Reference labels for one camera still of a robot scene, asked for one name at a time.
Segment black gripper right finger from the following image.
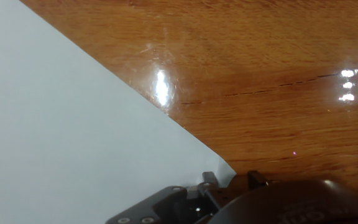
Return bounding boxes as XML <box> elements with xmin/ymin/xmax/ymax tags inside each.
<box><xmin>216</xmin><ymin>170</ymin><xmax>270</xmax><ymax>210</ymax></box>

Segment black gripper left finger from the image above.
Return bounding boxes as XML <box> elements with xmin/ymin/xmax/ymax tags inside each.
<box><xmin>105</xmin><ymin>170</ymin><xmax>220</xmax><ymax>224</ymax></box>

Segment white paper sheet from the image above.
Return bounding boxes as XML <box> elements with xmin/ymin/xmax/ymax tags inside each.
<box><xmin>0</xmin><ymin>0</ymin><xmax>237</xmax><ymax>224</ymax></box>

